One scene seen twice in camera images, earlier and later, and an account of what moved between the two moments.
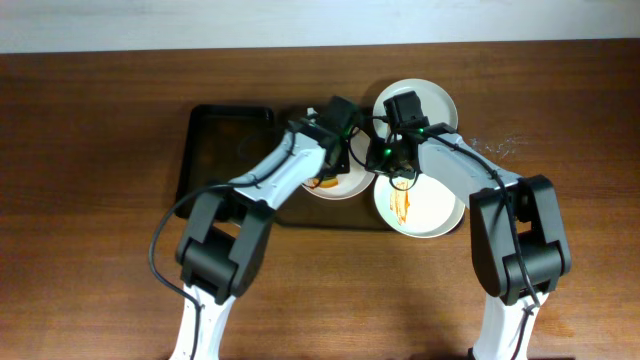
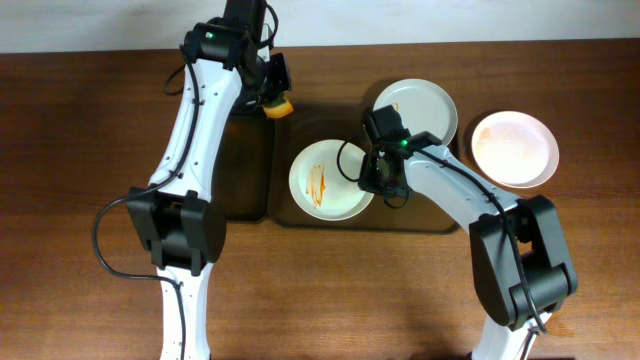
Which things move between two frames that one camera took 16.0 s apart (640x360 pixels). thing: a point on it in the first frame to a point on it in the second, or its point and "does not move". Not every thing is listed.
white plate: (358, 176) to (515, 149)
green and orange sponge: (325, 183) to (278, 109)
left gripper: (341, 163) to (273, 95)
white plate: (429, 209) to (318, 185)
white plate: (436, 106) does not move
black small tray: (224, 144) does not move
